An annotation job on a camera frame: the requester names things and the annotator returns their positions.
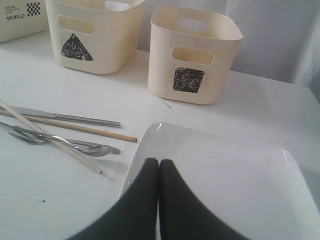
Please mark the white backdrop curtain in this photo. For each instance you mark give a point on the white backdrop curtain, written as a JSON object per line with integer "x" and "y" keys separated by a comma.
{"x": 281, "y": 38}

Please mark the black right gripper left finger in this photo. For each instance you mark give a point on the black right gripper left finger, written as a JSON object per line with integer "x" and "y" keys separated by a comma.
{"x": 134, "y": 215}

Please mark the steel fork short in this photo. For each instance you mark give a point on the steel fork short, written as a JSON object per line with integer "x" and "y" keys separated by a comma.
{"x": 28, "y": 141}

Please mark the cream bin with square mark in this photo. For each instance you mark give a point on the cream bin with square mark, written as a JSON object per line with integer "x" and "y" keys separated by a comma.
{"x": 191, "y": 53}

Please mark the cream bin with triangle mark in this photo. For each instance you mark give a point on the cream bin with triangle mark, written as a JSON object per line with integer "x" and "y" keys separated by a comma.
{"x": 88, "y": 36}

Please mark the wooden chopstick upper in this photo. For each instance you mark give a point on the wooden chopstick upper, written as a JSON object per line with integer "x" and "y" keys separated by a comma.
{"x": 61, "y": 124}

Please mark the cream bin with circle mark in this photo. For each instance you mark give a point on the cream bin with circle mark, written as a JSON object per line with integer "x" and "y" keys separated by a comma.
{"x": 20, "y": 18}

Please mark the steel table knife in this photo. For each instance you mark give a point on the steel table knife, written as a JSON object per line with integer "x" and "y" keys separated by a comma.
{"x": 64, "y": 117}

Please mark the wooden chopstick diagonal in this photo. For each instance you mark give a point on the wooden chopstick diagonal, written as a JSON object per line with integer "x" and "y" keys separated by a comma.
{"x": 62, "y": 146}

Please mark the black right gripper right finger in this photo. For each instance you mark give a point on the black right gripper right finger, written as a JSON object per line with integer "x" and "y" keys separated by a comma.
{"x": 182, "y": 216}

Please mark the white square plate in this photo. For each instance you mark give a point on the white square plate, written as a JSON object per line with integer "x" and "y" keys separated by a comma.
{"x": 256, "y": 187}

